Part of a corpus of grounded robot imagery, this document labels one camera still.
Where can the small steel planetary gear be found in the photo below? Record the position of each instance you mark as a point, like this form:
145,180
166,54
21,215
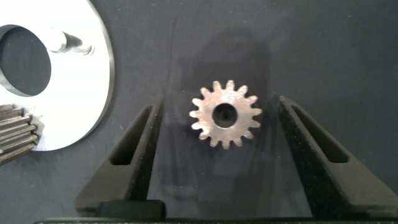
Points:
244,123
15,137

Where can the round white carrier plate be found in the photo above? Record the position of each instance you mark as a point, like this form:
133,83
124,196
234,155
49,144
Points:
77,93

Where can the dark rubber mat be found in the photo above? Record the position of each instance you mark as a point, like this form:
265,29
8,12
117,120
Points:
280,46

